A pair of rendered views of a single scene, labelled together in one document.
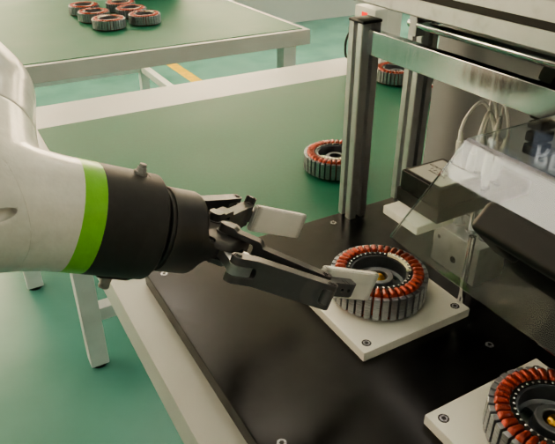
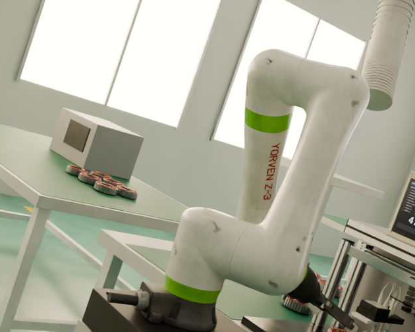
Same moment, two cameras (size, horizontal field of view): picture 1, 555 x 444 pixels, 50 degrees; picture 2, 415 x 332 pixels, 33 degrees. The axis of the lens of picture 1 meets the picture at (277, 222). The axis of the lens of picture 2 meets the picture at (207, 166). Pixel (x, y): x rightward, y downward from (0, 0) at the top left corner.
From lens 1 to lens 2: 1.50 m
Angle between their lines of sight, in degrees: 28
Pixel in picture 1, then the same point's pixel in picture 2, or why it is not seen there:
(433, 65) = (378, 264)
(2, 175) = not seen: hidden behind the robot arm
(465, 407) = not seen: outside the picture
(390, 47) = (359, 253)
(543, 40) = not seen: outside the picture
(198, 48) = (172, 224)
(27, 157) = not seen: hidden behind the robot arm
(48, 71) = (87, 209)
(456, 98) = (371, 284)
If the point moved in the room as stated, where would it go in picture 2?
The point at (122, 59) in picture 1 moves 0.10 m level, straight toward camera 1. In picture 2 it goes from (129, 216) to (135, 222)
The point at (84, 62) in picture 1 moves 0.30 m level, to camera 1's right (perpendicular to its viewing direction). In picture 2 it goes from (107, 211) to (174, 232)
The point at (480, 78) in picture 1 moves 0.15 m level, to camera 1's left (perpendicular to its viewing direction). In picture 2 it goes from (396, 272) to (350, 257)
